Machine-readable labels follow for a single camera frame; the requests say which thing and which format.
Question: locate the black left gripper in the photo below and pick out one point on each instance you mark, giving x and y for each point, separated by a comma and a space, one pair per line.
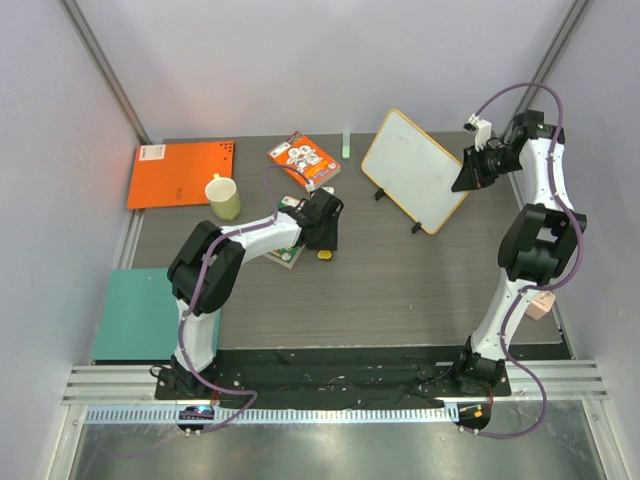
331, 242

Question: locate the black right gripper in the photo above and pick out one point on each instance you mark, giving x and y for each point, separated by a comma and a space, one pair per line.
476, 168

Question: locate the yellow bone-shaped eraser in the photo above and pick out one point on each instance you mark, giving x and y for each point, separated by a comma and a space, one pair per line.
325, 255

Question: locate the yellow framed whiteboard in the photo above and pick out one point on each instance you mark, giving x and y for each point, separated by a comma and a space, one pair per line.
415, 171

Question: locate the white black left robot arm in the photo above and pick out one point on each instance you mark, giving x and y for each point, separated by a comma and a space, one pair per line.
204, 272

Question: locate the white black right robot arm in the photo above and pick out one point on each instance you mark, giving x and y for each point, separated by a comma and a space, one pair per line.
536, 248

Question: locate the green paperback book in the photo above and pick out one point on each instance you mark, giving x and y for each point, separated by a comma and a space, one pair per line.
286, 257

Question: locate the orange paperback book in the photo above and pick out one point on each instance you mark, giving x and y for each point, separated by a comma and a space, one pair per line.
309, 165

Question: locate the green marker pen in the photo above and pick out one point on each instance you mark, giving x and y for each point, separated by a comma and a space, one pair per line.
346, 146

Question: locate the cream paper cup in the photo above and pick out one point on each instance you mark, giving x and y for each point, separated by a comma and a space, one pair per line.
223, 197

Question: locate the pink box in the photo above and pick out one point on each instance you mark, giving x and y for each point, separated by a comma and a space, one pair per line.
541, 305

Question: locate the teal board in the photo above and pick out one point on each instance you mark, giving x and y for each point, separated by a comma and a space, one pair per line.
140, 319

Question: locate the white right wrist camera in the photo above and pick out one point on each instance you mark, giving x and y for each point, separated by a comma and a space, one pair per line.
481, 129

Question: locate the wire whiteboard stand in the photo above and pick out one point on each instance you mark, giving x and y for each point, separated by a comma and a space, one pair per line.
380, 193

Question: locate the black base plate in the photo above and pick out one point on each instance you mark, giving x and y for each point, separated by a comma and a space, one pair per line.
378, 378

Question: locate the aluminium frame rail right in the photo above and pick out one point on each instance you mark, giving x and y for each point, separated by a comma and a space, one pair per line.
569, 25

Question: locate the aluminium frame rail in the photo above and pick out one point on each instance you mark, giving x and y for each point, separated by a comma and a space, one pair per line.
100, 61
569, 25

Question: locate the slotted cable duct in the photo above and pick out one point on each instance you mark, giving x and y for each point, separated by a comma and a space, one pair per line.
185, 415

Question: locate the aluminium frame rail left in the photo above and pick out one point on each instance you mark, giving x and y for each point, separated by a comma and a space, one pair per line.
100, 61

